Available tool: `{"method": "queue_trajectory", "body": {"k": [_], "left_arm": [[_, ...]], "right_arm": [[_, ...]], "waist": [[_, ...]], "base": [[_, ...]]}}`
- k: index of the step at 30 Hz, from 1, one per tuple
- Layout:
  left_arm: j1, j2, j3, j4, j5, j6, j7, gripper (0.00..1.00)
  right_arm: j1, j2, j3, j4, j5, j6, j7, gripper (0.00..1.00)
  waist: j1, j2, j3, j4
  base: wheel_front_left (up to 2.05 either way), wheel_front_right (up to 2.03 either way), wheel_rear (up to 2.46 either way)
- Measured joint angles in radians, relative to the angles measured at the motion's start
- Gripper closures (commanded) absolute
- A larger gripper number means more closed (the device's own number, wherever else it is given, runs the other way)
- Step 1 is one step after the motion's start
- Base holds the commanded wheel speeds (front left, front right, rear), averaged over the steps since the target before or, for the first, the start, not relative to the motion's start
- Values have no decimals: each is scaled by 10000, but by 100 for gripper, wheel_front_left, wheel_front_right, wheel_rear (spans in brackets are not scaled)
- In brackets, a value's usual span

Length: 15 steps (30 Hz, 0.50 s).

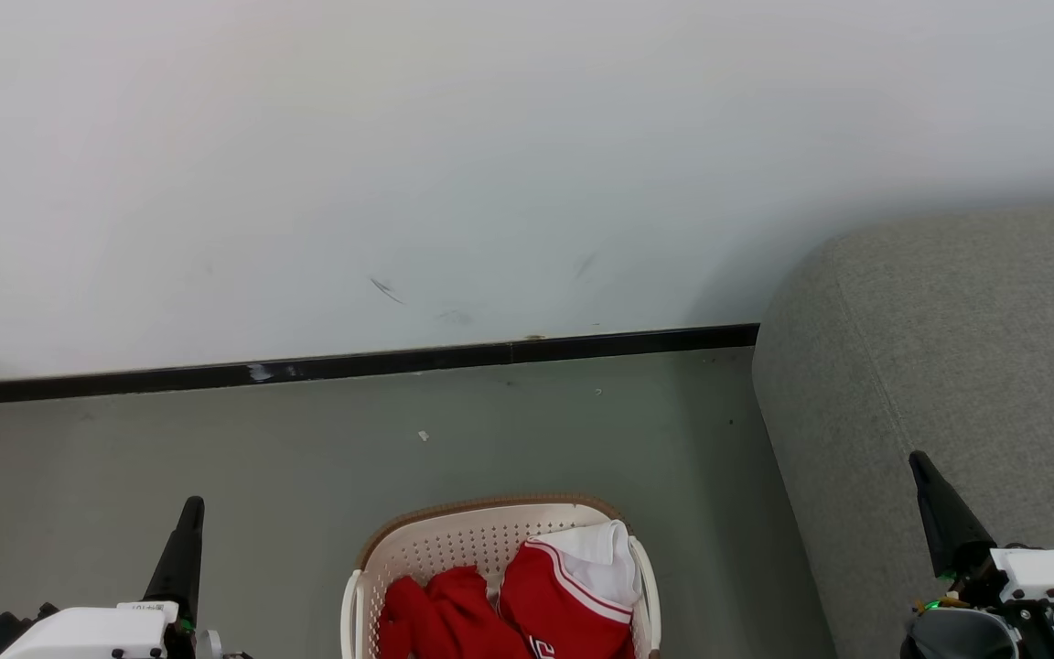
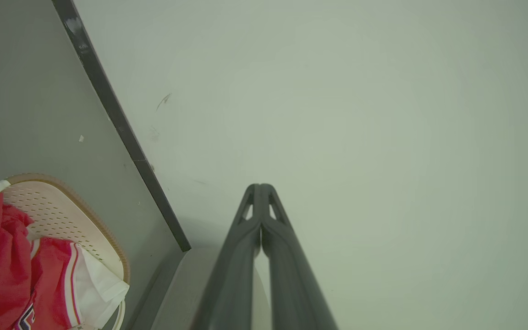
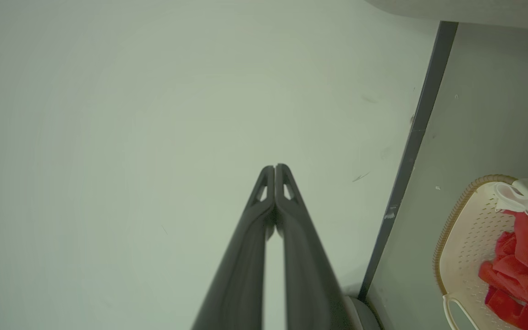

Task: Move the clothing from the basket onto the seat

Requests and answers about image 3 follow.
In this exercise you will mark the grey rounded cushion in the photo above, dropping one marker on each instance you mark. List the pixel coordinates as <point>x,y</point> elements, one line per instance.
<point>360,317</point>

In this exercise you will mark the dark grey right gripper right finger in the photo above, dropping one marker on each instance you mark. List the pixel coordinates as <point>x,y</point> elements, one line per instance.
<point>310,284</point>

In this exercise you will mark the cream perforated laundry basket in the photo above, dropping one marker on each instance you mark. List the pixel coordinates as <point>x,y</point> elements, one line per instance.
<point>465,247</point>

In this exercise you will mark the dark grey baseboard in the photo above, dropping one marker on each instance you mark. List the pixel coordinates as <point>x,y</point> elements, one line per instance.
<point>410,151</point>

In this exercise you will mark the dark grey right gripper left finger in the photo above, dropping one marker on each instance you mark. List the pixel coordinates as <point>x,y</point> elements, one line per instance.
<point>241,275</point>

